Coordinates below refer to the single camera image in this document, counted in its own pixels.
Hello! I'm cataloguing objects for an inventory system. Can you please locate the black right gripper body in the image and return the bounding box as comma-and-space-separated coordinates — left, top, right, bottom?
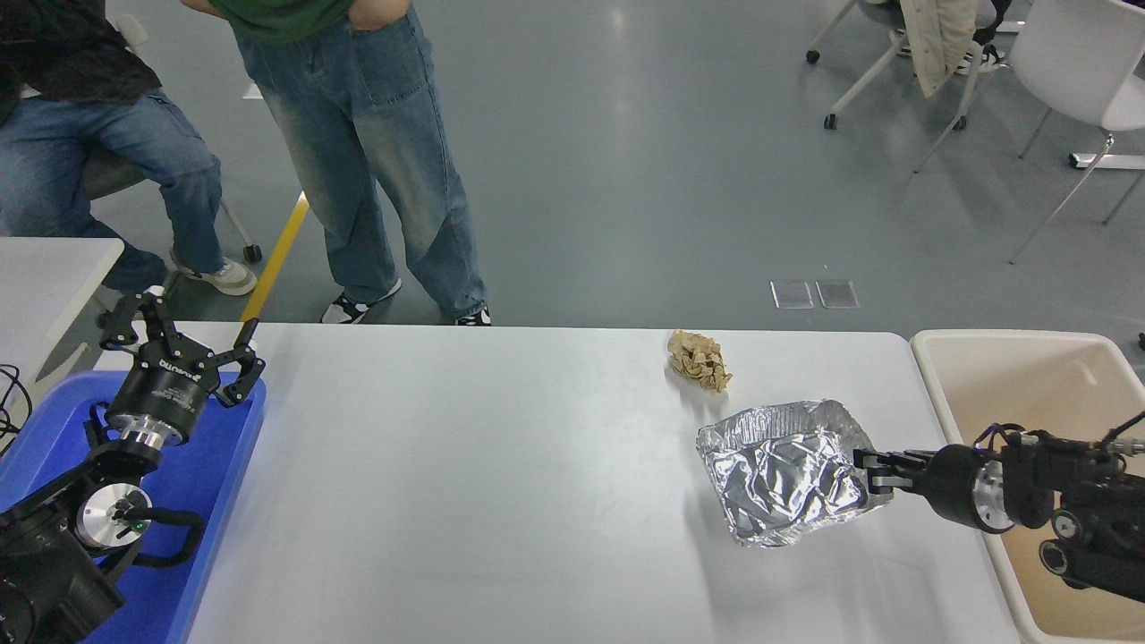
921, 444, 990, 534

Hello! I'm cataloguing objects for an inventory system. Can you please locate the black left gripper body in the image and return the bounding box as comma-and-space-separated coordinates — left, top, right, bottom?
106, 352, 221, 432

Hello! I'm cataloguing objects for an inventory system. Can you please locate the foil tray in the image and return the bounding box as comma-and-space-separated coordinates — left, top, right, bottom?
697, 399, 894, 548

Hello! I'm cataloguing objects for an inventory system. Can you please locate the tan paper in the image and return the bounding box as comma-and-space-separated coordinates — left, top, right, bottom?
666, 329, 734, 394

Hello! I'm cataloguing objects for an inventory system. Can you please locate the standing person's left hand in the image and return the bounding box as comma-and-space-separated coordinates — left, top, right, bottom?
347, 0, 415, 33

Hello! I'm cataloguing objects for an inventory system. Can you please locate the blue plastic tray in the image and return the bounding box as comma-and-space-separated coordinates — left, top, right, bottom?
0, 371, 267, 644

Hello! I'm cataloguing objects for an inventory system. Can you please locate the large pale plastic bin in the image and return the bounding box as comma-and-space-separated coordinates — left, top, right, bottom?
911, 329, 1145, 644

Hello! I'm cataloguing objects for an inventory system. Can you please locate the seated person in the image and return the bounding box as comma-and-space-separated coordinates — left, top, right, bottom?
0, 0, 259, 298

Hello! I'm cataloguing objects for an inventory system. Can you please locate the standing person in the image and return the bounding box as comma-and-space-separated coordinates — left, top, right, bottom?
182, 0, 493, 327

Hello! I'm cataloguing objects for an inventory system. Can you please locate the white floor base bar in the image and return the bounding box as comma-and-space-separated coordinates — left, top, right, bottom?
1068, 151, 1145, 172

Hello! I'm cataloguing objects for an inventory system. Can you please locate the white-legged rolling chair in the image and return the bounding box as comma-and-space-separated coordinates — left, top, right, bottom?
803, 0, 985, 131

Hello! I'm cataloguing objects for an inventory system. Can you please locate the person with black-white shoes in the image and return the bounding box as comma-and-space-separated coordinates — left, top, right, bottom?
890, 0, 1007, 74

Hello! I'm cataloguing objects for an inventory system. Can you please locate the white shell chair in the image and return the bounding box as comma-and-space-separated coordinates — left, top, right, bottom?
912, 0, 1145, 265

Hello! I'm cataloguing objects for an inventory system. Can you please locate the thin black cable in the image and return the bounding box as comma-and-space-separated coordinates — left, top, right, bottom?
0, 362, 35, 457

